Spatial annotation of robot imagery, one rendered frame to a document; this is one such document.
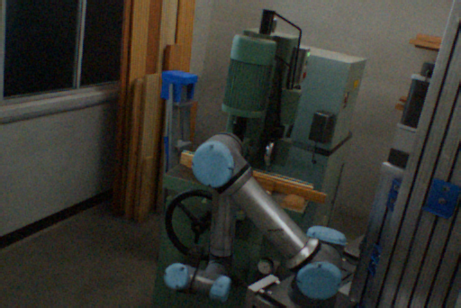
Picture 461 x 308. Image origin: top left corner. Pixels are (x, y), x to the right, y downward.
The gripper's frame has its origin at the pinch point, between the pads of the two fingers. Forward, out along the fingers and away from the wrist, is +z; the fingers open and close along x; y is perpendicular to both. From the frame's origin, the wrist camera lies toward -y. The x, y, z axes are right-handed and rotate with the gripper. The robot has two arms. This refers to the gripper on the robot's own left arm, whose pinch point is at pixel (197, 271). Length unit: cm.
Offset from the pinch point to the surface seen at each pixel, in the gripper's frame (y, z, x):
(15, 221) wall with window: 1, 108, -133
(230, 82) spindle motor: -75, 8, -7
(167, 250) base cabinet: -4.4, 38.3, -21.6
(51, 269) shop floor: 22, 103, -100
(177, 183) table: -32.2, 22.7, -21.1
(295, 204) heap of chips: -33.7, 19.6, 28.5
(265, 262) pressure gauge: -9.1, 24.0, 21.4
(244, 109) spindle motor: -66, 11, 1
